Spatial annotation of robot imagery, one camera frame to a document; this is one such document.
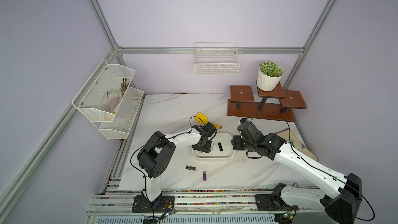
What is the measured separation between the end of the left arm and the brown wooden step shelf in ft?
0.93

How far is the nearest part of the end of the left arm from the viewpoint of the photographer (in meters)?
0.68

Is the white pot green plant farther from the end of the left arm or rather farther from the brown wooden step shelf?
the end of the left arm

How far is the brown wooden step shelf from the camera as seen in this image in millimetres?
943

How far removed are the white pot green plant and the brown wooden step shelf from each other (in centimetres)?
5

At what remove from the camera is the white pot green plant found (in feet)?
2.74

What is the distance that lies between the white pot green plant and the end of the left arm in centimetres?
40
